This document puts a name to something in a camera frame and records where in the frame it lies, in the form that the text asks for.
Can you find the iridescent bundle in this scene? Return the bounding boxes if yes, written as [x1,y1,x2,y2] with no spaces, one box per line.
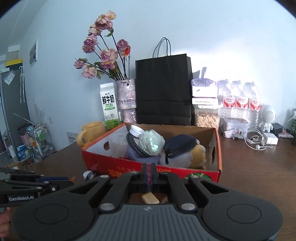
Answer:
[138,130,165,156]

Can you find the person left hand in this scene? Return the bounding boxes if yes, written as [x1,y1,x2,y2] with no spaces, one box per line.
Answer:
[0,207,11,237]

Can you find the lavender knitted cloth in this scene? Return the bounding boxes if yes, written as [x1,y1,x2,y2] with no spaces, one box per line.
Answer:
[126,146,160,165]

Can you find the orange cardboard box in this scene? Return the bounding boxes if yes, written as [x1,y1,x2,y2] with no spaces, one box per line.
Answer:
[82,123,222,182]

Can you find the white yellow plush toy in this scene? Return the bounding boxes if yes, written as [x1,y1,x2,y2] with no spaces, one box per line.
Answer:
[159,140,206,169]

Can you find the dark navy zip pouch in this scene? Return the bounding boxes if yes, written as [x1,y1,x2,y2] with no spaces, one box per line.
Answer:
[164,134,197,158]

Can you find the white round jar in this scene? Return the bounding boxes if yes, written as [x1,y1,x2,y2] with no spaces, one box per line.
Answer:
[129,125,145,138]

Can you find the white card with print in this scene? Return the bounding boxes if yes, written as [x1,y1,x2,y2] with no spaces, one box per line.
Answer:
[66,132,78,145]

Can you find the yellow ceramic mug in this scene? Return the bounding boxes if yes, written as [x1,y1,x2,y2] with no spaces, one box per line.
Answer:
[76,121,106,148]

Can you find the white green milk carton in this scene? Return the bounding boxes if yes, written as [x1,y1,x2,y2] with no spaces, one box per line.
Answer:
[100,82,120,131]

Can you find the clear jar of seeds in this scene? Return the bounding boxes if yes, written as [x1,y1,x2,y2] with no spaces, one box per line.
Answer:
[194,105,220,129]

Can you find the white decorated tin box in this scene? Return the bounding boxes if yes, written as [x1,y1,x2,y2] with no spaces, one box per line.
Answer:
[221,118,249,139]

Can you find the white flat box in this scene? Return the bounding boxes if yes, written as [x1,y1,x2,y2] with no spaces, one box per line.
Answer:
[192,97,218,105]

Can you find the purple wrapped vase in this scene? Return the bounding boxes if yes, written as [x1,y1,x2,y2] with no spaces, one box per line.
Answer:
[116,79,137,123]

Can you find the black paper bag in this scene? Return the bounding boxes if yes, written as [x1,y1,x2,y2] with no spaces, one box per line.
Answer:
[135,37,194,126]

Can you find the purple tissue pack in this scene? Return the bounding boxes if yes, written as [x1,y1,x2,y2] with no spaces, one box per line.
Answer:
[191,78,218,98]

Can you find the pack of water bottles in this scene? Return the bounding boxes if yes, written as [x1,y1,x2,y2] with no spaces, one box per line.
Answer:
[218,80,261,129]

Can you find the white power adapter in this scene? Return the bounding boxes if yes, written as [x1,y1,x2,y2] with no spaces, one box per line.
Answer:
[262,132,278,145]

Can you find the white robot figurine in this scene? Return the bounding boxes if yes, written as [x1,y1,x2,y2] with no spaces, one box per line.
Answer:
[259,105,276,133]

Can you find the black power adapter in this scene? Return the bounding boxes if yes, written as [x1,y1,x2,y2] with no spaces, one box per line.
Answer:
[270,123,283,136]

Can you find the dried pink rose bouquet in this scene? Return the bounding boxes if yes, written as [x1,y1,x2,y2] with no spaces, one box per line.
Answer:
[74,11,131,81]

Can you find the dark green bottle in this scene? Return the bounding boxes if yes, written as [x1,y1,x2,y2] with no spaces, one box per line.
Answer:
[290,109,296,138]

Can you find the black coiled cable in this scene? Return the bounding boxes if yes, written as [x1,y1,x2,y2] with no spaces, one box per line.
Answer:
[126,131,149,158]

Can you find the white wired earphones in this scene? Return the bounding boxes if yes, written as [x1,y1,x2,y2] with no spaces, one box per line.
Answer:
[244,129,273,151]

